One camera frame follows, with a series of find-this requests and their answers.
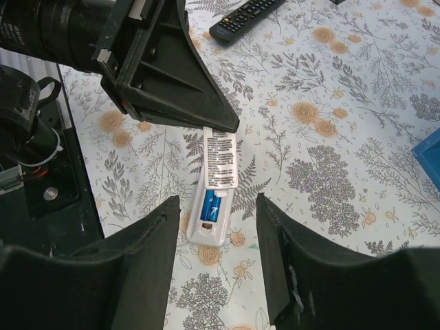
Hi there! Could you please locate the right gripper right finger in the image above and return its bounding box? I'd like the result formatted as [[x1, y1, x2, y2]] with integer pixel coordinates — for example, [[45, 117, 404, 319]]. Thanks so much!
[[256, 194, 439, 329]]

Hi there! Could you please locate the white remote control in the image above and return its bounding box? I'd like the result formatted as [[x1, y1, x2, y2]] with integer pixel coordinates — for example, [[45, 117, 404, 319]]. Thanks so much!
[[186, 180, 234, 248]]

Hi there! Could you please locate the black remote control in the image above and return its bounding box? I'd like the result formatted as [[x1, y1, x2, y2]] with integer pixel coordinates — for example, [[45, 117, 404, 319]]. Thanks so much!
[[209, 0, 285, 46]]

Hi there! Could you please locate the floral table cloth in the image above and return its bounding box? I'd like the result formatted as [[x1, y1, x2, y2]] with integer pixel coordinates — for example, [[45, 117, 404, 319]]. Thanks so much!
[[60, 1, 439, 329]]

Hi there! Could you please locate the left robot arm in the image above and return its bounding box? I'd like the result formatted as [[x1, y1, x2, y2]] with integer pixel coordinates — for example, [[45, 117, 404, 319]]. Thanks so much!
[[1, 1, 239, 133]]

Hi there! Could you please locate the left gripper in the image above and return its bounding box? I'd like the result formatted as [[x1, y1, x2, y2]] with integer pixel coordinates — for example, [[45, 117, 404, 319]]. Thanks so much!
[[92, 1, 239, 133]]

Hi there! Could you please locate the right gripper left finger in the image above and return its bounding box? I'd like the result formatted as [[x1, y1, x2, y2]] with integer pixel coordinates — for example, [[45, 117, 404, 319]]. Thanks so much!
[[1, 196, 179, 329]]

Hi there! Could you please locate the blue battery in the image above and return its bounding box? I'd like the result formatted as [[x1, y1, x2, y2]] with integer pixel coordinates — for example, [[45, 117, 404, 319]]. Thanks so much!
[[200, 190, 214, 221], [209, 191, 221, 222]]

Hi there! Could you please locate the white battery cover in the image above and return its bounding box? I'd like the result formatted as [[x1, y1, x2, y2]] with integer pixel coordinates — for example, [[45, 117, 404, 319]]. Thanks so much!
[[203, 127, 239, 190]]

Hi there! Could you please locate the blue yellow pink shelf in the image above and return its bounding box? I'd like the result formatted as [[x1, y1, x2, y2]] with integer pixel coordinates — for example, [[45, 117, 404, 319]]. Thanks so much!
[[412, 128, 439, 202]]

